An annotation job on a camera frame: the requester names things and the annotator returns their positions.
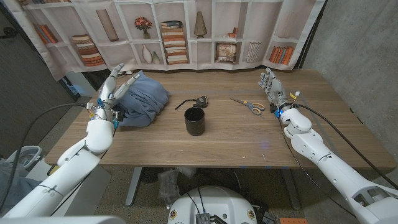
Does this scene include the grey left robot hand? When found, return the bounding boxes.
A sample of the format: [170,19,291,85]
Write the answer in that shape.
[90,62,141,123]

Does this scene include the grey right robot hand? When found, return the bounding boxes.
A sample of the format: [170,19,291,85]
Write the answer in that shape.
[257,67,293,113]

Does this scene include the blue hoodie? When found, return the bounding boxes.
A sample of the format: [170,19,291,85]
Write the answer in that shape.
[116,70,171,128]

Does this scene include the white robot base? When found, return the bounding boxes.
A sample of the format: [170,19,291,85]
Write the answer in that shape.
[167,185,259,224]

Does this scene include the black cup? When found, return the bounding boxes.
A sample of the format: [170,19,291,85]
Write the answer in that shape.
[183,106,206,137]

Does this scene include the white cabinet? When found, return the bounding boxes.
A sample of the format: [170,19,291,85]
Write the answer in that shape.
[63,71,97,98]

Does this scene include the printed bookshelf backdrop cloth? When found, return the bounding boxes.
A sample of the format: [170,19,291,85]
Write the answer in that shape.
[2,0,326,82]

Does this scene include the yellow black foot pedal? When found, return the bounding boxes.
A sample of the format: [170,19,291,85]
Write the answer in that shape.
[47,164,62,177]

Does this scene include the grey metal table leg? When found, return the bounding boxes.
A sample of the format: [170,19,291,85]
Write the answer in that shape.
[281,167,302,211]
[125,167,143,207]

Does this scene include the white grey round bin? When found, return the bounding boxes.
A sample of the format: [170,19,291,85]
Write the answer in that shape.
[6,145,43,171]

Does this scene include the clear plastic bag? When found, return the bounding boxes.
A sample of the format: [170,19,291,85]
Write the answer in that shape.
[157,169,182,200]

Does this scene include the person's leg in jeans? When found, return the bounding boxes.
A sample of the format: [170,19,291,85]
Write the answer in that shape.
[0,158,41,215]

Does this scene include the white robot chest cover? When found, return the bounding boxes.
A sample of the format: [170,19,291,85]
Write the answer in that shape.
[0,215,127,224]

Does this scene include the orange box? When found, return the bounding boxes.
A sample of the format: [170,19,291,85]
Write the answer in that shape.
[279,217,310,224]

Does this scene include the scissors with yellow grey handles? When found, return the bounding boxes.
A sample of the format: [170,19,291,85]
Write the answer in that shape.
[229,97,266,116]

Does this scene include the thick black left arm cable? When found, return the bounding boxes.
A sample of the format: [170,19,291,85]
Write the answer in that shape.
[0,102,93,214]

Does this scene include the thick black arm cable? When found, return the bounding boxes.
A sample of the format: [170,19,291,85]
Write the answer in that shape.
[291,103,398,190]
[0,102,93,214]

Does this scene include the black tape measure with strap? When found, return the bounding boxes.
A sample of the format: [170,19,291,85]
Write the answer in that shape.
[174,95,209,111]

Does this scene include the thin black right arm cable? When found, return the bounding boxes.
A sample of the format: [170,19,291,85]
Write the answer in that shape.
[277,118,358,219]

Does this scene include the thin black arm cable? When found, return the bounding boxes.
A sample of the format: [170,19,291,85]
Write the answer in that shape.
[49,127,118,216]
[277,118,358,219]

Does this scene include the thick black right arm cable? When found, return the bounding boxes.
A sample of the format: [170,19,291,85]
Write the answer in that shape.
[291,103,398,190]

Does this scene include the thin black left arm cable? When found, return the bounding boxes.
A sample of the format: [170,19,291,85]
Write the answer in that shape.
[49,127,118,216]

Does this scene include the black door handle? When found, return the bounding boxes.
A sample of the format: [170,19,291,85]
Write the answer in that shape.
[0,26,18,40]

